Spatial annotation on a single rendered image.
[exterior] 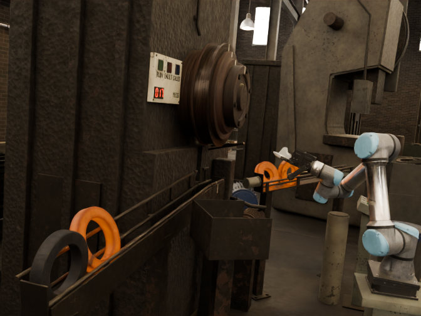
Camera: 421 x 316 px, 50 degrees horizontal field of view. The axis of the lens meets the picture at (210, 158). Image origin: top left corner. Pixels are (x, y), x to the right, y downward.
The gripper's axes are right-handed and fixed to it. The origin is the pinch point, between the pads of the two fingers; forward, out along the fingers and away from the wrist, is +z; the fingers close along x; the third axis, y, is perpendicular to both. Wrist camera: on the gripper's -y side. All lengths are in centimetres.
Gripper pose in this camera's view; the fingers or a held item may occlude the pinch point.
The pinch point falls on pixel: (275, 154)
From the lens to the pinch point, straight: 234.3
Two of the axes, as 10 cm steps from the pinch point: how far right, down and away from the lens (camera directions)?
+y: 3.7, -9.1, -2.1
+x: -3.3, 0.8, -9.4
